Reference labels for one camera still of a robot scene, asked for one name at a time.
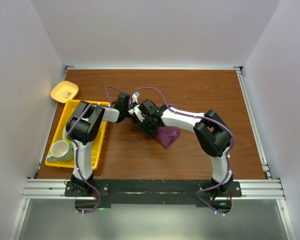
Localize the aluminium frame rail front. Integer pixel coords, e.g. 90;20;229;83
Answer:
21;179;286;200

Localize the yellow square bowl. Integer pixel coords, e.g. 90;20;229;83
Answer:
50;80;79;104

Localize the purple cloth napkin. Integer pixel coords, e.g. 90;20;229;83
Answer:
155;102;181;150

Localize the yellow plastic tray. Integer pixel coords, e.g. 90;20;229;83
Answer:
44;99;107;170

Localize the aluminium frame rail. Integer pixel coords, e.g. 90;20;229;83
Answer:
21;179;286;200
233;67;272;180

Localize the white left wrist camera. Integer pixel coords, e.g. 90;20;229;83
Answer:
132;92;140;102

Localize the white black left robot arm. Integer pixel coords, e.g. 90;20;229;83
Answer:
65;92;131;196

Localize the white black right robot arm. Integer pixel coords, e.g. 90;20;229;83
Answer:
128;99;234;197

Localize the pale cup with blue handle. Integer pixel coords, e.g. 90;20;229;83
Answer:
45;140;74;162

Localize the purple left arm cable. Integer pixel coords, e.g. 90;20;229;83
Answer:
64;86;121;214

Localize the green white plate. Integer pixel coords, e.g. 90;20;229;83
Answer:
62;127;73;148

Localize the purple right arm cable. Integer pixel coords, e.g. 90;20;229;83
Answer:
128;86;236;216

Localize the aluminium frame rail right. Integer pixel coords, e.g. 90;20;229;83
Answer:
233;67;272;180

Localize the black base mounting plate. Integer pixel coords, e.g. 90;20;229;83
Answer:
64;179;242;213

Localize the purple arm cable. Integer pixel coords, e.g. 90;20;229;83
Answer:
128;86;236;216
64;86;121;214

